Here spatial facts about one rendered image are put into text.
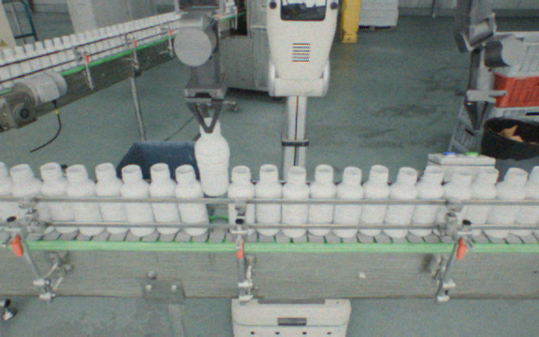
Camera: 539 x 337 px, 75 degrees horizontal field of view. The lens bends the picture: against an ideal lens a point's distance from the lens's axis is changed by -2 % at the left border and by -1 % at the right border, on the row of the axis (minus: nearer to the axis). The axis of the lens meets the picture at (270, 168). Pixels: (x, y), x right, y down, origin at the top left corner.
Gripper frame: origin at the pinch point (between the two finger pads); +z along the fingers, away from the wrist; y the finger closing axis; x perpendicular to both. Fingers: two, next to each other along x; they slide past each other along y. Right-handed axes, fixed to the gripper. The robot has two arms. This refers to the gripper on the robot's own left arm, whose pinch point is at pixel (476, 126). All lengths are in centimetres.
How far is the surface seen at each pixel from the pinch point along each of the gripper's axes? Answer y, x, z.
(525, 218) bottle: 4.1, -15.8, 19.7
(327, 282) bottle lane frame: -40, -13, 37
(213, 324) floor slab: -81, 66, 101
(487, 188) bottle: -6.7, -17.8, 12.3
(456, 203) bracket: -14.8, -20.8, 14.8
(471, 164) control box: -2.4, -3.5, 9.3
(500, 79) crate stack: 108, 162, -24
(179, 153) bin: -89, 44, 13
